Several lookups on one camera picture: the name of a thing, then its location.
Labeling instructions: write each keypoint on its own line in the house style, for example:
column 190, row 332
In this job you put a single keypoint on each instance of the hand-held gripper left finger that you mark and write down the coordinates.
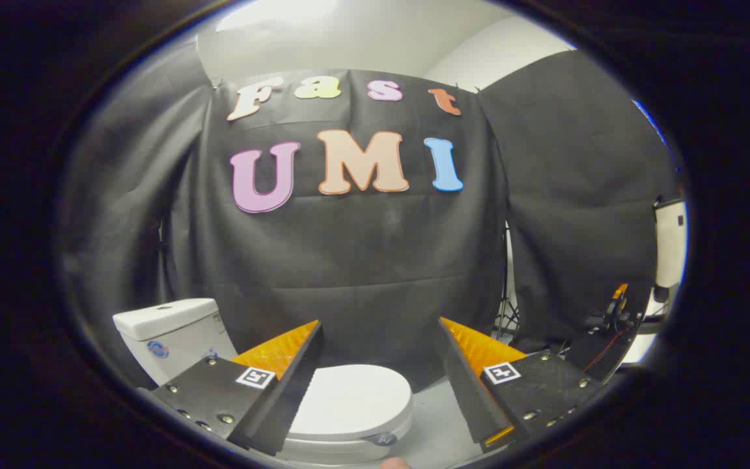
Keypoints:
column 287, row 397

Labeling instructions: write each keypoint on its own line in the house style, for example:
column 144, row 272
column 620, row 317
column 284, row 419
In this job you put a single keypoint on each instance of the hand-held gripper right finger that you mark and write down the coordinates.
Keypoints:
column 466, row 391

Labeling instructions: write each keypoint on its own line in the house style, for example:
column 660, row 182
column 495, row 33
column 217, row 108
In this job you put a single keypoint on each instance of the white toilet lid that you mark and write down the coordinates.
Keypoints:
column 349, row 400

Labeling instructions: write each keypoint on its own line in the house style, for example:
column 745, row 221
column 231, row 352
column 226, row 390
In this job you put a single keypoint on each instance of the white toilet with tank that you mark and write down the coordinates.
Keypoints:
column 173, row 339

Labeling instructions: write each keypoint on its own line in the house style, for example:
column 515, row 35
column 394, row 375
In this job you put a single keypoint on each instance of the black tripod stand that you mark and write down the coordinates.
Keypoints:
column 507, row 312

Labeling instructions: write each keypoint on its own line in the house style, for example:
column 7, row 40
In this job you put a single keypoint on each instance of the black backdrop cloth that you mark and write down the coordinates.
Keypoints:
column 362, row 260

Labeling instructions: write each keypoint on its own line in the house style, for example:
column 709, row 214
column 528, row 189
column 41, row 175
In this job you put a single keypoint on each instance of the black device with orange part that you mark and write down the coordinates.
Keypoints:
column 616, row 306

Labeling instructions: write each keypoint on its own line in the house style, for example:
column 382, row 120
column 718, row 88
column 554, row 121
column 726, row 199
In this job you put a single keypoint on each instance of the plain black cloth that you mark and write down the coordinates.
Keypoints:
column 121, row 228
column 577, row 195

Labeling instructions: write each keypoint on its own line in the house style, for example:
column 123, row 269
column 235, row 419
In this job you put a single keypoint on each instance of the white cabinet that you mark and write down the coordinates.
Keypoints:
column 669, row 241

